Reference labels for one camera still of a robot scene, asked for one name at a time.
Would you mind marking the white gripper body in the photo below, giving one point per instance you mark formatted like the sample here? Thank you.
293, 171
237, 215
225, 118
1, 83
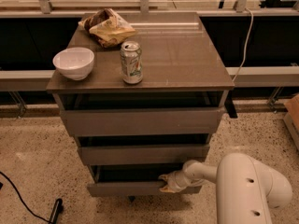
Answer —
177, 182

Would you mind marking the grey bottom drawer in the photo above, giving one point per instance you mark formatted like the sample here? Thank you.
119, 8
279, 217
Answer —
130, 180

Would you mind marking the grey drawer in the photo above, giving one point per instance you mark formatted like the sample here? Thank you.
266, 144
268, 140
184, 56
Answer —
130, 180
148, 154
122, 122

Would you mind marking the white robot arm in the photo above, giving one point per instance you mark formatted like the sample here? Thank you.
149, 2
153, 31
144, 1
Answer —
246, 189

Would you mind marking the grey middle drawer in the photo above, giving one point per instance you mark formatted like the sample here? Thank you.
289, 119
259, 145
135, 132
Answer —
148, 154

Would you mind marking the grey top drawer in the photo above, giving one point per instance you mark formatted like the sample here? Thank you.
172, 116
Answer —
122, 122

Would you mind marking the grey drawer cabinet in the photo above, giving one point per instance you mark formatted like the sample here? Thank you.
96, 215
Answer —
181, 69

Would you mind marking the green white soda can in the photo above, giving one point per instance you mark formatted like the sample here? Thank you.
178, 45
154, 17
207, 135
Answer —
131, 64

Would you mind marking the cardboard box at right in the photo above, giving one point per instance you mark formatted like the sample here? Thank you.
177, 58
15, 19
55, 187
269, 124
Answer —
291, 118

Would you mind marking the white bowl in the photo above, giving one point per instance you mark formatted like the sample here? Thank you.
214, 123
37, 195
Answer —
74, 63

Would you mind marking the yellow brown chip bag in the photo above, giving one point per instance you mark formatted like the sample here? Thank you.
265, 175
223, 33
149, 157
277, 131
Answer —
108, 28

